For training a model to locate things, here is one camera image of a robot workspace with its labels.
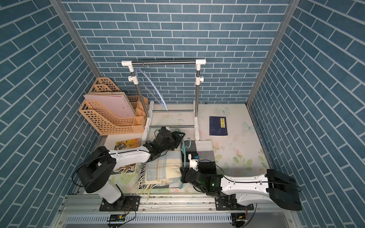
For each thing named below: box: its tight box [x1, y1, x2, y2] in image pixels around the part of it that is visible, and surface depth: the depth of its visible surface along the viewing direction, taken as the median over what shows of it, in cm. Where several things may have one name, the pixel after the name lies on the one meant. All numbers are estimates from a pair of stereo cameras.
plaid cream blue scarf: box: [131, 149, 183, 202], surface depth 81 cm
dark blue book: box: [209, 115, 228, 136], surface depth 108 cm
